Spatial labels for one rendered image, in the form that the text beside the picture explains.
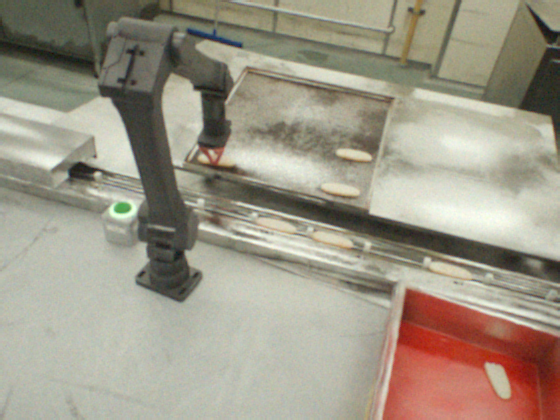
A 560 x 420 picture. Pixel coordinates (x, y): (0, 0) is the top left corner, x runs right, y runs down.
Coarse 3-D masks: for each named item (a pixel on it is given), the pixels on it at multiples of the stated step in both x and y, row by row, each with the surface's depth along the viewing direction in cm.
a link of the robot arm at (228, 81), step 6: (228, 72) 103; (228, 78) 104; (228, 84) 105; (198, 90) 106; (204, 90) 106; (210, 90) 106; (216, 90) 106; (222, 90) 106; (228, 90) 106; (228, 96) 113
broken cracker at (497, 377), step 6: (486, 366) 90; (492, 366) 90; (498, 366) 90; (486, 372) 89; (492, 372) 89; (498, 372) 89; (504, 372) 89; (492, 378) 88; (498, 378) 88; (504, 378) 88; (492, 384) 87; (498, 384) 87; (504, 384) 87; (498, 390) 86; (504, 390) 86; (504, 396) 85
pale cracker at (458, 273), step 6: (432, 264) 107; (438, 264) 107; (444, 264) 107; (432, 270) 106; (438, 270) 105; (444, 270) 105; (450, 270) 105; (456, 270) 106; (462, 270) 106; (450, 276) 105; (456, 276) 105; (462, 276) 105; (468, 276) 105
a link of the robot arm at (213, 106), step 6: (204, 96) 107; (210, 96) 106; (216, 96) 107; (222, 96) 108; (204, 102) 107; (210, 102) 106; (216, 102) 107; (222, 102) 108; (204, 108) 108; (210, 108) 108; (216, 108) 108; (222, 108) 109; (204, 114) 110; (210, 114) 109; (216, 114) 109; (222, 114) 110
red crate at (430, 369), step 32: (416, 352) 91; (448, 352) 92; (480, 352) 93; (416, 384) 86; (448, 384) 87; (480, 384) 87; (512, 384) 88; (384, 416) 80; (416, 416) 81; (448, 416) 82; (480, 416) 82; (512, 416) 83
